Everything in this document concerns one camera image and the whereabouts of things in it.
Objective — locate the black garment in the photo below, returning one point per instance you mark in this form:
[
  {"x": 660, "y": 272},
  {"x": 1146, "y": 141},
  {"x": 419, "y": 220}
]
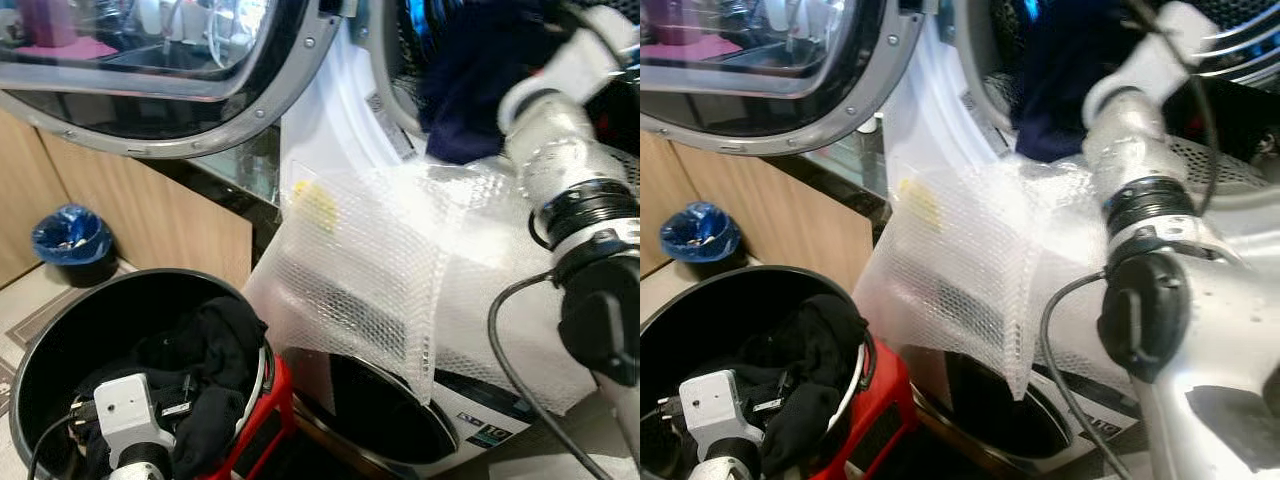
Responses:
[
  {"x": 215, "y": 350},
  {"x": 820, "y": 345}
]

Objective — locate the navy blue garment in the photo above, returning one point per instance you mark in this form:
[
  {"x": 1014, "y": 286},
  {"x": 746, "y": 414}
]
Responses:
[
  {"x": 470, "y": 80},
  {"x": 1055, "y": 80}
]

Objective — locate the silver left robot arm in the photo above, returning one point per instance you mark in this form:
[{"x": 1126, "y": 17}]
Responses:
[
  {"x": 728, "y": 466},
  {"x": 140, "y": 468}
]

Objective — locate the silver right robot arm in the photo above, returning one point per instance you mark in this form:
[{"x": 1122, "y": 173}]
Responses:
[
  {"x": 1140, "y": 150},
  {"x": 565, "y": 160}
]

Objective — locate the red plastic stool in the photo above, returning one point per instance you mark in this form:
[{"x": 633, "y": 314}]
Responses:
[
  {"x": 255, "y": 430},
  {"x": 880, "y": 410}
]

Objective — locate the black round laundry bucket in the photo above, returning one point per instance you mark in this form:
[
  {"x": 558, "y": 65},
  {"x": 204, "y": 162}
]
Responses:
[
  {"x": 90, "y": 320},
  {"x": 710, "y": 320}
]

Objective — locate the brown-bordered floor mat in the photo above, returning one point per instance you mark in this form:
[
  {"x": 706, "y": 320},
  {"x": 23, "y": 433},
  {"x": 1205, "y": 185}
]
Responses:
[{"x": 40, "y": 315}]

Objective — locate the patterned brown floor mat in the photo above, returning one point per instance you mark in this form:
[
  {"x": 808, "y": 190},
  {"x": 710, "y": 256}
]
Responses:
[{"x": 5, "y": 378}]

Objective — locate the black bin with blue bag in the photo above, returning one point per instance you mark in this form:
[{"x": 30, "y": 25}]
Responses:
[
  {"x": 700, "y": 232},
  {"x": 72, "y": 240}
]

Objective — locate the wooden cabinet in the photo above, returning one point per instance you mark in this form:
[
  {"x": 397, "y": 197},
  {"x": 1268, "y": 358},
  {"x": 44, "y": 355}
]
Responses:
[
  {"x": 790, "y": 210},
  {"x": 150, "y": 210}
]

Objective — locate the clear bubble wrap sheet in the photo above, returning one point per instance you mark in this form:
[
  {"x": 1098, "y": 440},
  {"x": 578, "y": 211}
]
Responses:
[
  {"x": 960, "y": 270},
  {"x": 370, "y": 270}
]

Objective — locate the yellow sticker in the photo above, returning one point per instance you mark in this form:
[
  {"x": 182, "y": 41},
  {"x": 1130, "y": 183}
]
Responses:
[
  {"x": 314, "y": 205},
  {"x": 921, "y": 204}
]

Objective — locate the grey perforated lint filter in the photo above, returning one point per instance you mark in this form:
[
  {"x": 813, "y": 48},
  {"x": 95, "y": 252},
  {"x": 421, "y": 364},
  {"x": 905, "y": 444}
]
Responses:
[
  {"x": 1215, "y": 165},
  {"x": 625, "y": 168}
]

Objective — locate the white tumble dryer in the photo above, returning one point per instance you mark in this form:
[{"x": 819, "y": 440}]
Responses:
[
  {"x": 330, "y": 120},
  {"x": 925, "y": 110}
]

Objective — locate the grey-rimmed glass dryer door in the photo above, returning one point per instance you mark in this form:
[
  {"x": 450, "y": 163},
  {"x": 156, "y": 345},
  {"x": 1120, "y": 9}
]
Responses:
[
  {"x": 890, "y": 70},
  {"x": 300, "y": 70}
]

